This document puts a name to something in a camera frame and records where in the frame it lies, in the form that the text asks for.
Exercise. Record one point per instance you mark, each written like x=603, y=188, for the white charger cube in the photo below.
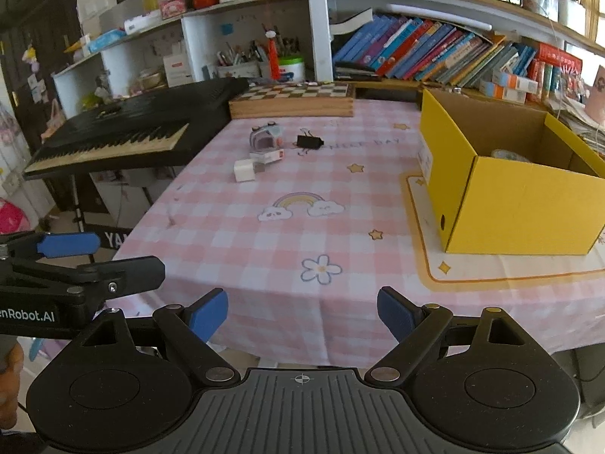
x=244, y=170

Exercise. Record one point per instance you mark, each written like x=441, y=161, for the yellow packing tape roll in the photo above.
x=508, y=155

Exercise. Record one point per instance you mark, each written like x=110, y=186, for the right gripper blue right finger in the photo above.
x=396, y=312

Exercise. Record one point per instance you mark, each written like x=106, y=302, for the wooden chess board box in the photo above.
x=335, y=99

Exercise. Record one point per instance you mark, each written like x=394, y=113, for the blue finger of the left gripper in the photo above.
x=67, y=245

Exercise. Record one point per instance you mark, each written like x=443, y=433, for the pink checkered tablecloth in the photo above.
x=303, y=249

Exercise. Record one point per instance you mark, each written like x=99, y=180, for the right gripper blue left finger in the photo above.
x=208, y=313

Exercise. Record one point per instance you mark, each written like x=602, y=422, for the black Yamaha keyboard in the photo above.
x=162, y=128

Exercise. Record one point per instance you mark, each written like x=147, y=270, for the red thick book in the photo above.
x=556, y=57

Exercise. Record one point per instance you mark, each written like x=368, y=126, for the green lid white jar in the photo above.
x=292, y=69

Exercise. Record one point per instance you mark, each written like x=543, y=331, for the orange white medicine box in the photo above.
x=515, y=82

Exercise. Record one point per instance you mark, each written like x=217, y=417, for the yellow cardboard box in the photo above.
x=553, y=205

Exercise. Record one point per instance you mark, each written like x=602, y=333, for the small staples box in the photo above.
x=267, y=157

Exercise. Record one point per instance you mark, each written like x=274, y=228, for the black binder clip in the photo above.
x=307, y=142

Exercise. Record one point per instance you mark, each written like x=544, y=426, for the person's left hand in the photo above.
x=10, y=387

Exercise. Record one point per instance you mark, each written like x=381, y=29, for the red hanging tassel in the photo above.
x=273, y=54

